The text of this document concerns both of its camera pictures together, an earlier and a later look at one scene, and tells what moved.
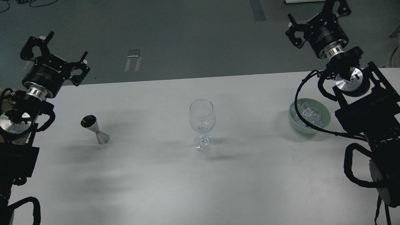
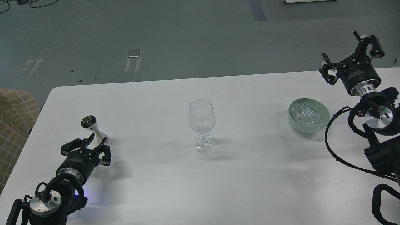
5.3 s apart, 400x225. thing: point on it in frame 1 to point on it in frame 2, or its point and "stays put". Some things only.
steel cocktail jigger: x=90 y=122 stays put
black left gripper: x=47 y=76 to x=81 y=163
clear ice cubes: x=309 y=114 stays put
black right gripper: x=324 y=32 to x=357 y=72
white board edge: x=288 y=1 stays put
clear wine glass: x=202 y=117 stays put
